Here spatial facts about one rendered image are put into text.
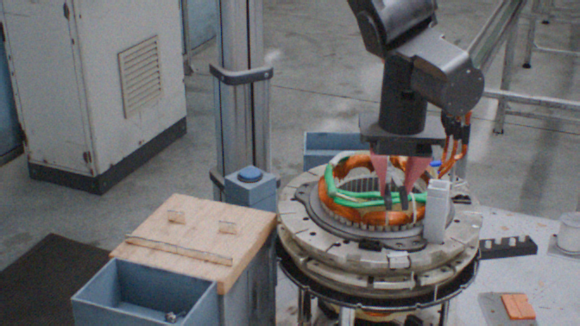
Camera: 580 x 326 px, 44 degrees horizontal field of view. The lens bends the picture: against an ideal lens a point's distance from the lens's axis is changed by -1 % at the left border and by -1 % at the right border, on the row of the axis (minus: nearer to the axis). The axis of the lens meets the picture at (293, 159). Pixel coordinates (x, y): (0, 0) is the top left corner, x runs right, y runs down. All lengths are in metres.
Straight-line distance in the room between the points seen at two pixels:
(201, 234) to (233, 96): 0.42
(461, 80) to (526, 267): 0.88
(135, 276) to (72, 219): 2.25
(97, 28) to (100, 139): 0.51
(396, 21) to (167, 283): 0.51
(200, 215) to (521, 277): 0.72
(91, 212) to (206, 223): 2.23
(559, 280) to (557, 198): 1.99
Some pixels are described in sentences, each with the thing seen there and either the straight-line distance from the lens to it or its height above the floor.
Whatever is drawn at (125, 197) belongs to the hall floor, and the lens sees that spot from 3.44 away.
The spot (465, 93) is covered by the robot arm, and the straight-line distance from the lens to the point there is 0.79.
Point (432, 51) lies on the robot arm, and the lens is 0.79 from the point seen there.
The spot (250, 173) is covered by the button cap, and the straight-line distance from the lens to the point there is 1.33.
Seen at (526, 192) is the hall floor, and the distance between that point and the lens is 3.57.
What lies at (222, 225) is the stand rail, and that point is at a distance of 1.11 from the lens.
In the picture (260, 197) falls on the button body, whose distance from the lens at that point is 1.33.
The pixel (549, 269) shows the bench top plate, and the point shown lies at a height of 0.78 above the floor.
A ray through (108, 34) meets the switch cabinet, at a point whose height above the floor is 0.73.
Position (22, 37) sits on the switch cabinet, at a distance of 3.39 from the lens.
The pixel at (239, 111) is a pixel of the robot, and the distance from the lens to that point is 1.47.
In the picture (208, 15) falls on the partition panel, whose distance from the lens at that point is 5.17.
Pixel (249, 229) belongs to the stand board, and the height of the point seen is 1.06.
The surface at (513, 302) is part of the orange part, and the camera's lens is 1.46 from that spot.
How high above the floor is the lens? 1.67
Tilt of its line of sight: 27 degrees down
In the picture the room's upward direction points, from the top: straight up
